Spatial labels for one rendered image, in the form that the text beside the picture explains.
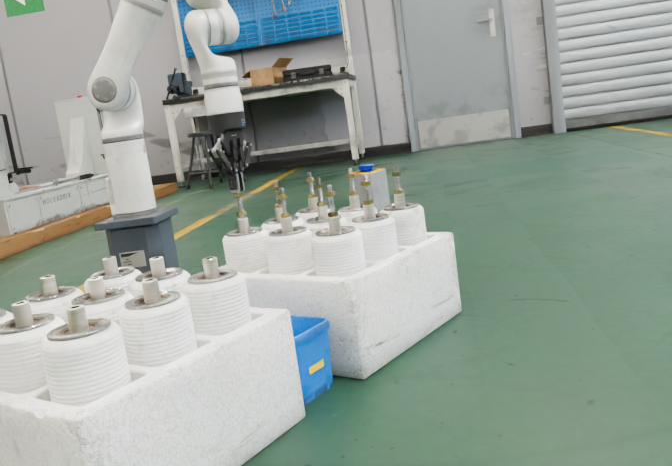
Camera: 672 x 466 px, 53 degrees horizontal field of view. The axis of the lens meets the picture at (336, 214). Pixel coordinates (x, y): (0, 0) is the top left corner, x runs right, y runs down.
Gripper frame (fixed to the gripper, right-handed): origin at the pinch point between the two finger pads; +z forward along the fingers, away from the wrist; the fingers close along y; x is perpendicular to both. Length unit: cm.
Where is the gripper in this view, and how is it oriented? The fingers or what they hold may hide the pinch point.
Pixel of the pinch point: (236, 182)
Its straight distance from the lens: 141.2
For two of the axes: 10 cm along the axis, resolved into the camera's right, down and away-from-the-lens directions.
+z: 1.3, 9.8, 1.5
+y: 4.1, -1.9, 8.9
